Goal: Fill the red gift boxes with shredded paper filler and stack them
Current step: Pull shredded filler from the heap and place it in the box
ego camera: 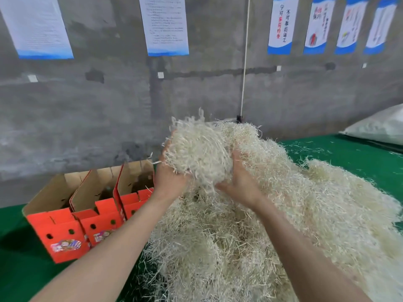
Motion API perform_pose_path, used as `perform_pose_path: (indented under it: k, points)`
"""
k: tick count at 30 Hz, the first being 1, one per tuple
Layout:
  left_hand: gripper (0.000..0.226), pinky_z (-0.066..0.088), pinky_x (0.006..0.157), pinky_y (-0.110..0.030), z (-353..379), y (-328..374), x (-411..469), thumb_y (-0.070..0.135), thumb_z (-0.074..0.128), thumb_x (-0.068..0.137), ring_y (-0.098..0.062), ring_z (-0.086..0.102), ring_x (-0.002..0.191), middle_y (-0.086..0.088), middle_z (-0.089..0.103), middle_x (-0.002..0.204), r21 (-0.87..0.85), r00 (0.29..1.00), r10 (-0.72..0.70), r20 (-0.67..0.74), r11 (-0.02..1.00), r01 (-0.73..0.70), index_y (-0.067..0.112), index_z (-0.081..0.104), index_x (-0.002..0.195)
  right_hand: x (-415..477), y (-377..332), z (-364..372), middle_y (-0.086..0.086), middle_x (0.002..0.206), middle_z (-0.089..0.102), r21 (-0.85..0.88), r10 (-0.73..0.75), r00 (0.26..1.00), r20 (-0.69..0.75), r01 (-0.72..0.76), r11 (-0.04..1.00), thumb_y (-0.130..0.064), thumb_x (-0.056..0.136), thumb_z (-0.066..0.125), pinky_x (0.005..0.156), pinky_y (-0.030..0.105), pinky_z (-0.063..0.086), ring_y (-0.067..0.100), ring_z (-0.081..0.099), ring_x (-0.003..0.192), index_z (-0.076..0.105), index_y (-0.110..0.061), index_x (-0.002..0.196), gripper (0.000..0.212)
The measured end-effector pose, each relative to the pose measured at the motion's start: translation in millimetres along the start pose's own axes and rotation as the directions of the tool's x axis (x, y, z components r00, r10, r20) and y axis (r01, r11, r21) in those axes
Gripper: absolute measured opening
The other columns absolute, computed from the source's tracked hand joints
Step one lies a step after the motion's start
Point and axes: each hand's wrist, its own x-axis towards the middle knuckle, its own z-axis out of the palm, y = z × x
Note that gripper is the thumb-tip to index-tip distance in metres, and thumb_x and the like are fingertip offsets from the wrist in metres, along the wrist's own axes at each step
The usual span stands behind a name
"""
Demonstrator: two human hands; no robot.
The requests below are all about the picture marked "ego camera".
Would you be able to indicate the person's left forearm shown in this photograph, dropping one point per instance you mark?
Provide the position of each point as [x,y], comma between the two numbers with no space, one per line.
[107,261]

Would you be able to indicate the white blue wall poster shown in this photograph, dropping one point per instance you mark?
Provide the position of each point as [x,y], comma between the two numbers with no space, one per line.
[164,25]
[36,25]

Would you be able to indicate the narrow white blue banner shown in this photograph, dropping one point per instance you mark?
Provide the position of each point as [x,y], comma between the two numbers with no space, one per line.
[320,25]
[381,25]
[283,25]
[351,25]

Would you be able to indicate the pile of wood wool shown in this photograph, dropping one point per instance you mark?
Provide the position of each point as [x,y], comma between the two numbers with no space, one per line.
[302,217]

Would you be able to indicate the small straw filler clump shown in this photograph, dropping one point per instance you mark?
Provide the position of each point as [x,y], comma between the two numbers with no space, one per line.
[198,151]

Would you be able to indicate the red cardboard box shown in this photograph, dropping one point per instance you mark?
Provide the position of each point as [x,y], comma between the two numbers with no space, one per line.
[97,214]
[135,185]
[56,229]

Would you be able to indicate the person's right hand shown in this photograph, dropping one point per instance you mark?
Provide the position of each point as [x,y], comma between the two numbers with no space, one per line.
[242,185]

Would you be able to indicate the white sack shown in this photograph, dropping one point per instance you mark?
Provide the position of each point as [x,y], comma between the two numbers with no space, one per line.
[381,125]

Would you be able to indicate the person's right forearm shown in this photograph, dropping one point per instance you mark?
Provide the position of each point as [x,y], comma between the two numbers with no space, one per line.
[308,261]

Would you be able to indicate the white pole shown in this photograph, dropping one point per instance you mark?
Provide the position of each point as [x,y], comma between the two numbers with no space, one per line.
[244,56]

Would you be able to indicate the person's left hand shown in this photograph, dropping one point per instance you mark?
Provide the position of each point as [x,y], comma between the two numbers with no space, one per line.
[169,182]

